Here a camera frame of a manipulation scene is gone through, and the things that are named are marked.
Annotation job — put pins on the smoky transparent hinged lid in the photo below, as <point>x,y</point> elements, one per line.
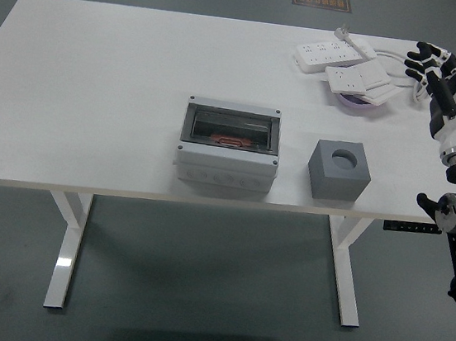
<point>258,128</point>

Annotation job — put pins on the orange cylindrical battery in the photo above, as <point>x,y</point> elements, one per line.
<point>232,138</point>

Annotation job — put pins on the white plastic enclosure box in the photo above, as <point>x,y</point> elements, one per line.
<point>225,162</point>

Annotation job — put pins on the white stacked panel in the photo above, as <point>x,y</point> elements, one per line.
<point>383,94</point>

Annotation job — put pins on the purple round dish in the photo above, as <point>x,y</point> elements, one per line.
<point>352,103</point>

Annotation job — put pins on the black table control panel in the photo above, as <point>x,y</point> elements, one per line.
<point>408,227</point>

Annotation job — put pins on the grey block with round hole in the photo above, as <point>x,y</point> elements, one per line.
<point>334,183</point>

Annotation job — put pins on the white power strip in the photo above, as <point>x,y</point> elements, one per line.
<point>321,57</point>

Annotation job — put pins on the white table leg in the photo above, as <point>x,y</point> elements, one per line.
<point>347,285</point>
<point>66,250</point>

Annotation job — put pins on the white wall switch panel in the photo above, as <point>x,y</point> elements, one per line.
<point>375,74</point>

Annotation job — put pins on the white wall socket panel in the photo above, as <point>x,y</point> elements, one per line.
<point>345,81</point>

